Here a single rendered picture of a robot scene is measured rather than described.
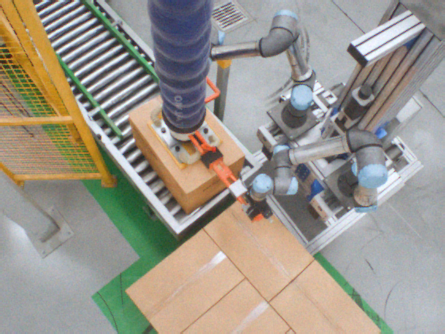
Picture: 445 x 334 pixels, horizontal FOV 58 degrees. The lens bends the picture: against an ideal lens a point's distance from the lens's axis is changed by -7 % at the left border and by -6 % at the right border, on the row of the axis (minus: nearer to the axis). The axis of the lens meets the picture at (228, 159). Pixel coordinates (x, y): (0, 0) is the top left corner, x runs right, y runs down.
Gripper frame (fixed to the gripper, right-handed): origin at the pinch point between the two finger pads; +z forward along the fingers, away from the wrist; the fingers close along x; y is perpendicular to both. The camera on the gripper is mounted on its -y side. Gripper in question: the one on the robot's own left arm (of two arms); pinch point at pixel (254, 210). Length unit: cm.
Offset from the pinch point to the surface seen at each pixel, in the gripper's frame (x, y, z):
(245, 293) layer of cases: 20, -29, 54
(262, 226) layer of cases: -14, -3, 54
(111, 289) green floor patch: 87, 30, 109
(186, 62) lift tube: 5, 51, -68
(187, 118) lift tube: 5, 51, -21
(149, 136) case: 17, 70, 13
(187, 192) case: 19.0, 31.0, 13.4
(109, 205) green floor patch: 55, 84, 109
